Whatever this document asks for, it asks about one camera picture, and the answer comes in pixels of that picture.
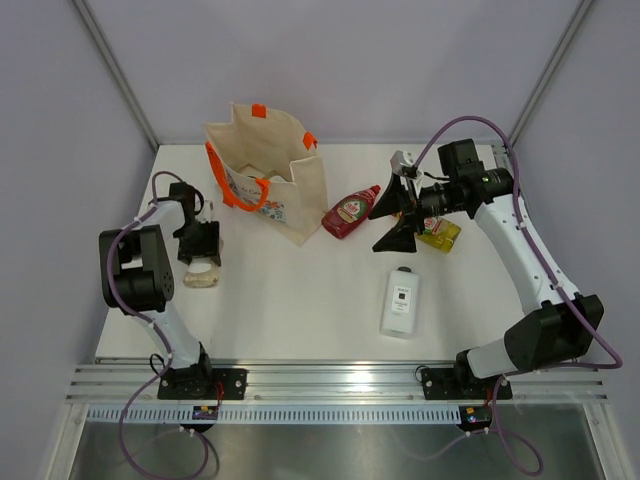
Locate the cream canvas tote bag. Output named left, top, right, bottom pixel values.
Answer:
left=203, top=103, right=329, bottom=246

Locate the right small circuit board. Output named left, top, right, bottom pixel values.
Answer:
left=458, top=406, right=493, bottom=431

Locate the red dish soap bottle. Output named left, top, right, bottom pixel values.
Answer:
left=321, top=185, right=381, bottom=240

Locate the left small circuit board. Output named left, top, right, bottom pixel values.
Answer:
left=192, top=405, right=219, bottom=421

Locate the aluminium mounting rail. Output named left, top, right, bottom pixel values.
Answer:
left=66, top=362, right=608, bottom=404

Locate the white slotted cable duct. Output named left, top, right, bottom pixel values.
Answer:
left=87, top=404, right=460, bottom=425

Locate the left corner aluminium post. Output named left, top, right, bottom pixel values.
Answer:
left=69, top=0, right=161, bottom=153

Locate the corner aluminium post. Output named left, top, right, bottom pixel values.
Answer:
left=509, top=0, right=598, bottom=146
left=69, top=0, right=161, bottom=153

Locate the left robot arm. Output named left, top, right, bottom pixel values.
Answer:
left=98, top=180, right=221, bottom=400

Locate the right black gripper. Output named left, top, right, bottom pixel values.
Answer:
left=369, top=173, right=464, bottom=254

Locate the white rectangular bottle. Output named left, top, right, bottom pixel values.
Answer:
left=379, top=266, right=420, bottom=339

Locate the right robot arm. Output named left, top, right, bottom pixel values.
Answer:
left=369, top=139, right=604, bottom=398

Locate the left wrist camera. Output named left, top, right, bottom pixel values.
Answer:
left=197, top=200, right=214, bottom=223

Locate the small circuit board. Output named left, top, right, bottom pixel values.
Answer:
left=458, top=406, right=493, bottom=431
left=192, top=405, right=219, bottom=421

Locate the right corner aluminium post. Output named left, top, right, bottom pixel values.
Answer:
left=509, top=0, right=598, bottom=146

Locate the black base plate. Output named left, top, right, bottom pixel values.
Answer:
left=415, top=366, right=513, bottom=401
left=157, top=368, right=247, bottom=401

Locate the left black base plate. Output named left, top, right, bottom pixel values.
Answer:
left=157, top=368, right=247, bottom=401

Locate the yellow dish soap bottle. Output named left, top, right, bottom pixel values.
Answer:
left=416, top=217, right=461, bottom=253

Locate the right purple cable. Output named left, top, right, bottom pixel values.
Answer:
left=407, top=115, right=624, bottom=474

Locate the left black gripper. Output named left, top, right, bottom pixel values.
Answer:
left=175, top=219, right=219, bottom=268

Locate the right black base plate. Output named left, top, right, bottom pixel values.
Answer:
left=415, top=366, right=513, bottom=401

